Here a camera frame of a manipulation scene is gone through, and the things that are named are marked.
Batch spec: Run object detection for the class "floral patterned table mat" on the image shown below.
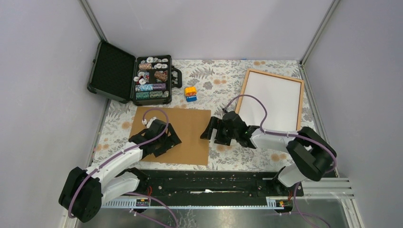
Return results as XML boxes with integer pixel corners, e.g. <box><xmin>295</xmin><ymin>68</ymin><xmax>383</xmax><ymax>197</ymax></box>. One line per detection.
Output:
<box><xmin>92</xmin><ymin>60</ymin><xmax>301</xmax><ymax>171</ymax></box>

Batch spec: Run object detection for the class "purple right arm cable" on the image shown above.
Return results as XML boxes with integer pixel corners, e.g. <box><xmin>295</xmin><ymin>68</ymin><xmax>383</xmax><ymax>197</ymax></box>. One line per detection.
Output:
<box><xmin>222</xmin><ymin>94</ymin><xmax>338</xmax><ymax>228</ymax></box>

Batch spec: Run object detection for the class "brown cardboard backing board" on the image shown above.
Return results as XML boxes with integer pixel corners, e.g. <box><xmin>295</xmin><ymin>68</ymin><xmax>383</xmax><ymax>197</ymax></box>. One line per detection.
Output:
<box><xmin>142</xmin><ymin>108</ymin><xmax>211</xmax><ymax>166</ymax></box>

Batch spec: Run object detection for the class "black poker chip case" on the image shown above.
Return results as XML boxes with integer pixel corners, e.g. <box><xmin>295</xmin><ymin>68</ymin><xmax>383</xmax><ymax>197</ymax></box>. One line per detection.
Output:
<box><xmin>87</xmin><ymin>41</ymin><xmax>182</xmax><ymax>106</ymax></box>

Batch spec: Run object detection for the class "cyan poker chip stack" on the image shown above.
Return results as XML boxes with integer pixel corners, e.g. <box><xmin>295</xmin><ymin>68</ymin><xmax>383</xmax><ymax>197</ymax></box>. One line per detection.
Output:
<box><xmin>135</xmin><ymin>84</ymin><xmax>153</xmax><ymax>92</ymax></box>

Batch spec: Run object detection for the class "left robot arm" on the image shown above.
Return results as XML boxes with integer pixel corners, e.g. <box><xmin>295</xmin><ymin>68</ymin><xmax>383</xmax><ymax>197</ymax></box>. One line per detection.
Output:
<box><xmin>58</xmin><ymin>117</ymin><xmax>181</xmax><ymax>222</ymax></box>

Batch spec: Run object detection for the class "green poker chip stack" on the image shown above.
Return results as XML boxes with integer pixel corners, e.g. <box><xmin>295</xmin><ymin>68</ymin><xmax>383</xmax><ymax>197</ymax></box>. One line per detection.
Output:
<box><xmin>135</xmin><ymin>92</ymin><xmax>150</xmax><ymax>100</ymax></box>

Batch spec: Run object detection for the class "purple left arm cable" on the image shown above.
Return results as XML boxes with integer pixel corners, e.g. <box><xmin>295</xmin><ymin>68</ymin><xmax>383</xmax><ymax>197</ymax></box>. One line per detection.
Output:
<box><xmin>67</xmin><ymin>107</ymin><xmax>180</xmax><ymax>228</ymax></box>

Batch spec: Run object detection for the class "photo print of window plant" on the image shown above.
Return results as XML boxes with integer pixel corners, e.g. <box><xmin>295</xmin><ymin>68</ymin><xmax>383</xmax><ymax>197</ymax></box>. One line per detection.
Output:
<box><xmin>239</xmin><ymin>71</ymin><xmax>303</xmax><ymax>132</ymax></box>

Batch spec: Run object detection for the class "wooden picture frame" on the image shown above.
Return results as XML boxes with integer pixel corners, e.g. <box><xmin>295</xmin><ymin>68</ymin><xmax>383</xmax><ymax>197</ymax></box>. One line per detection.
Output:
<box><xmin>234</xmin><ymin>68</ymin><xmax>306</xmax><ymax>133</ymax></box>

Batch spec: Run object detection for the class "purple poker chip stack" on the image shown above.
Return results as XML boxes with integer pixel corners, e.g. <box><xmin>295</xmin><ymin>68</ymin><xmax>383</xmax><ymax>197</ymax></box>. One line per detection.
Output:
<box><xmin>152</xmin><ymin>83</ymin><xmax>166</xmax><ymax>91</ymax></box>

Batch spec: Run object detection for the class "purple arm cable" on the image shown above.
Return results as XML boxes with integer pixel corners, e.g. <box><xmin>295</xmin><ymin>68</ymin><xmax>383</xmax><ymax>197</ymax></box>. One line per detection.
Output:
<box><xmin>222</xmin><ymin>94</ymin><xmax>338</xmax><ymax>228</ymax></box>
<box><xmin>67</xmin><ymin>107</ymin><xmax>180</xmax><ymax>228</ymax></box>

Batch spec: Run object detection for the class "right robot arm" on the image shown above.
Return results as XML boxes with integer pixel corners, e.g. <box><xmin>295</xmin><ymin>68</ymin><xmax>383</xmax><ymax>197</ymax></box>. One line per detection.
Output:
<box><xmin>200</xmin><ymin>111</ymin><xmax>336</xmax><ymax>196</ymax></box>

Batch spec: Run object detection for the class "yellow and blue toy block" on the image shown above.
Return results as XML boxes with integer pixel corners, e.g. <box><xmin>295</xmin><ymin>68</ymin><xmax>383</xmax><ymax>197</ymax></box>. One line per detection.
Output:
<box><xmin>184</xmin><ymin>86</ymin><xmax>197</xmax><ymax>102</ymax></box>

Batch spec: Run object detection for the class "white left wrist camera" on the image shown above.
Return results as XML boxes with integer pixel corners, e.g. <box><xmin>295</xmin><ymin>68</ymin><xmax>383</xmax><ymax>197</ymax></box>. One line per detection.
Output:
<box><xmin>142</xmin><ymin>117</ymin><xmax>157</xmax><ymax>128</ymax></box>

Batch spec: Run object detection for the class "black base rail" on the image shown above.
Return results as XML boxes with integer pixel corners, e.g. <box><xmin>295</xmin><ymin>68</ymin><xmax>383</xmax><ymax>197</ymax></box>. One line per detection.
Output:
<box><xmin>86</xmin><ymin>168</ymin><xmax>337</xmax><ymax>209</ymax></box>

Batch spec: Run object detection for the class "orange poker chip roll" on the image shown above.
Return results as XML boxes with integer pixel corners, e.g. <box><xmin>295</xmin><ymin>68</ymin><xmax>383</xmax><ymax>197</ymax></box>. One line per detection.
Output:
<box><xmin>154</xmin><ymin>71</ymin><xmax>168</xmax><ymax>82</ymax></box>

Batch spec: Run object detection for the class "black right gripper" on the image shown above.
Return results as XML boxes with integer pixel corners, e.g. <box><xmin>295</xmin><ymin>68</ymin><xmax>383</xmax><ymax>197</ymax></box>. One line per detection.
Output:
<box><xmin>200</xmin><ymin>116</ymin><xmax>238</xmax><ymax>146</ymax></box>

